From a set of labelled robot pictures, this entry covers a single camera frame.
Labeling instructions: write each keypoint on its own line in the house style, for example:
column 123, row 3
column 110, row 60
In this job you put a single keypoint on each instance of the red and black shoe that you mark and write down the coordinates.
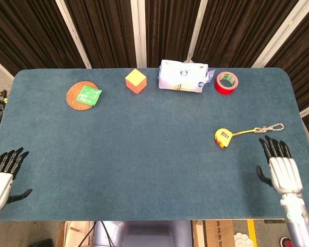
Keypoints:
column 284, row 242

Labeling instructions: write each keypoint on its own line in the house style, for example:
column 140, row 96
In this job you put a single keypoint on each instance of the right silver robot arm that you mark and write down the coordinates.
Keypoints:
column 296, row 221

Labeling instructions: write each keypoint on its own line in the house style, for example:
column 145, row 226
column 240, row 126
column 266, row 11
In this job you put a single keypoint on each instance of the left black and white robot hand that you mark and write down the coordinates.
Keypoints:
column 0, row 185

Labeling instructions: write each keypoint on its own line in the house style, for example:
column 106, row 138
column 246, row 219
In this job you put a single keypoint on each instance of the round woven brown coaster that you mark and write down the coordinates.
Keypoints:
column 72, row 99

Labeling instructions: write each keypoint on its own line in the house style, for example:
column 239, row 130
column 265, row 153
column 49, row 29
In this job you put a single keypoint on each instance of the light wooden plank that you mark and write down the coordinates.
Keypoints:
column 198, row 234

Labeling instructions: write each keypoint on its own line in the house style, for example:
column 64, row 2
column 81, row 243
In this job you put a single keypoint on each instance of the light wooden crate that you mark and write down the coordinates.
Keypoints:
column 74, row 234

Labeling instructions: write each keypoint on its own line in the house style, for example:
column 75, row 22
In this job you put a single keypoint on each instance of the red tape roll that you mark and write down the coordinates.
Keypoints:
column 219, row 88

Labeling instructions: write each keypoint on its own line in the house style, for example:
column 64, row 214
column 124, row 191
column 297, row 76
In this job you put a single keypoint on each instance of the white flower-shaped tray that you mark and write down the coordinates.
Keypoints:
column 244, row 240

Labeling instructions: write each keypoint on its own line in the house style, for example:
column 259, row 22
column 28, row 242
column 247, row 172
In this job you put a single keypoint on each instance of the dark brown pleated curtain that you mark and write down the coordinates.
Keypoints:
column 110, row 31

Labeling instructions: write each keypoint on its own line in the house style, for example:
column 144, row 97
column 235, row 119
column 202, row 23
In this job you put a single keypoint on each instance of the orange and yellow cube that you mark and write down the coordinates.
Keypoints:
column 136, row 82

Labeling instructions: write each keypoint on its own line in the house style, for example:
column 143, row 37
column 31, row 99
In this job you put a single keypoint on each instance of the white tissue pack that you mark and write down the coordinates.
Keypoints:
column 180, row 77

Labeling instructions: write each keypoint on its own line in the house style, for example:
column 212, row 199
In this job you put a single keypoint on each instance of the brown cardboard box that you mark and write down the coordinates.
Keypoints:
column 219, row 234

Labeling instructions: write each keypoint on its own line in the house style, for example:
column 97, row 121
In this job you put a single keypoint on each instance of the green foil packet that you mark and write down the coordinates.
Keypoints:
column 88, row 95

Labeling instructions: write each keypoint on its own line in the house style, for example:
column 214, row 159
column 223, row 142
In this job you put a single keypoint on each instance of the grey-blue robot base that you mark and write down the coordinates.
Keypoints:
column 154, row 234

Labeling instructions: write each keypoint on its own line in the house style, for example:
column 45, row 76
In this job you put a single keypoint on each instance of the blue felt table cover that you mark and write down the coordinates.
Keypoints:
column 144, row 154

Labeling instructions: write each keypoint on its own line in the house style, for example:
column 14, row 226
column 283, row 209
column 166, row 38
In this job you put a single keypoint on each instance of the yellow tape measure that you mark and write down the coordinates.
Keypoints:
column 222, row 137

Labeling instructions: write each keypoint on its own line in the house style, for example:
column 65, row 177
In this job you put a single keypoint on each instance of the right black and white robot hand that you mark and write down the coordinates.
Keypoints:
column 285, row 175

